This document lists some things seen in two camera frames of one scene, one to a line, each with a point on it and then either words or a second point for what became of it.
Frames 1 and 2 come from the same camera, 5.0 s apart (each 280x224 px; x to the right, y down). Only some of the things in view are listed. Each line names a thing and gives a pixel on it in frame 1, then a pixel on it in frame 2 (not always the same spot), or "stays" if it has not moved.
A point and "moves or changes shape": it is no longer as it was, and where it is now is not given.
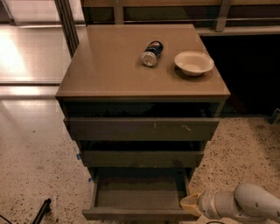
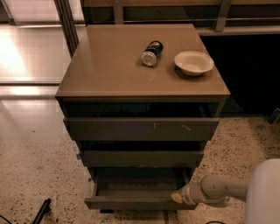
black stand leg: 43,211 stays
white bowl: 192,63 stays
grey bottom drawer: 139,193 moves or changes shape
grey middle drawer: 140,158 stays
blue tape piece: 79,157 stays
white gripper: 207,203 -> 187,193
